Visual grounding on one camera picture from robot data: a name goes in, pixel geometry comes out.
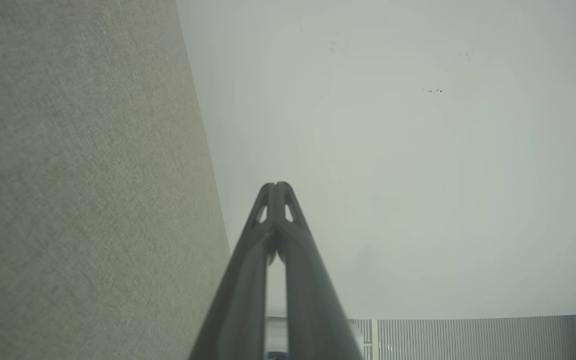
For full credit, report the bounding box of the grey fabric sofa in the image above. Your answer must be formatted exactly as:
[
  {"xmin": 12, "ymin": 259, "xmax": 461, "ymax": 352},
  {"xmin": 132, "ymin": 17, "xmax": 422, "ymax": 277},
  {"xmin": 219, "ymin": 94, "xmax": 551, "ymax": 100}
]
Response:
[{"xmin": 0, "ymin": 0, "xmax": 232, "ymax": 360}]

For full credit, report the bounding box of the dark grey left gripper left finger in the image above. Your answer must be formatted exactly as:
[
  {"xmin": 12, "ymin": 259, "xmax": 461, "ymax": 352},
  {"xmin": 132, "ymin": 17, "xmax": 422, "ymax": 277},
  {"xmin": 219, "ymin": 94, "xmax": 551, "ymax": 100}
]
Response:
[{"xmin": 190, "ymin": 182, "xmax": 277, "ymax": 360}]

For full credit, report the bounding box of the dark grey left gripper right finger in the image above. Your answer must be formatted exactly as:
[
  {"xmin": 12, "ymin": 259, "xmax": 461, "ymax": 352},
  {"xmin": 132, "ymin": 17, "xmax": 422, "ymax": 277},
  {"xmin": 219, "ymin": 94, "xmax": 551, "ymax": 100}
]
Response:
[{"xmin": 277, "ymin": 182, "xmax": 364, "ymax": 360}]

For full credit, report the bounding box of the white ribbed panel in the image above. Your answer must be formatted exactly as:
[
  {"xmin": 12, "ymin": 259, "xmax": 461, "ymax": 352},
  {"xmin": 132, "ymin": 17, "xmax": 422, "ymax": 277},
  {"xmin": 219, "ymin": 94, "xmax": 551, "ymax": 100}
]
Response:
[{"xmin": 350, "ymin": 314, "xmax": 576, "ymax": 360}]

